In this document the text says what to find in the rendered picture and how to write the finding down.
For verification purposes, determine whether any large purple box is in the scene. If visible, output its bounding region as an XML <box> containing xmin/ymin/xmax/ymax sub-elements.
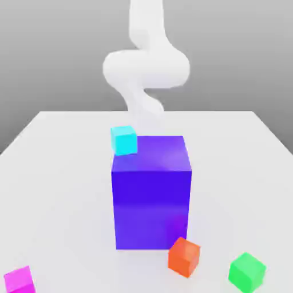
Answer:
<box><xmin>110</xmin><ymin>135</ymin><xmax>192</xmax><ymax>251</ymax></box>

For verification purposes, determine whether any small green cube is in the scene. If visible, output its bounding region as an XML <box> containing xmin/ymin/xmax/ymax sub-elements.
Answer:
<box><xmin>228</xmin><ymin>251</ymin><xmax>267</xmax><ymax>293</ymax></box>

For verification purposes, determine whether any small magenta cube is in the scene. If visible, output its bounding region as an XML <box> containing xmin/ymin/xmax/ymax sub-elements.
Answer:
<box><xmin>3</xmin><ymin>265</ymin><xmax>37</xmax><ymax>293</ymax></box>

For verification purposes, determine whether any small cyan cube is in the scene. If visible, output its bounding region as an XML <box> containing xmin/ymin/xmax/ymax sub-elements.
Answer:
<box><xmin>110</xmin><ymin>125</ymin><xmax>138</xmax><ymax>157</ymax></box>

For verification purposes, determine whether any small orange cube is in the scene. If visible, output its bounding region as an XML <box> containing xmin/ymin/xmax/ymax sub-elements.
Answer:
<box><xmin>167</xmin><ymin>236</ymin><xmax>202</xmax><ymax>279</ymax></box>

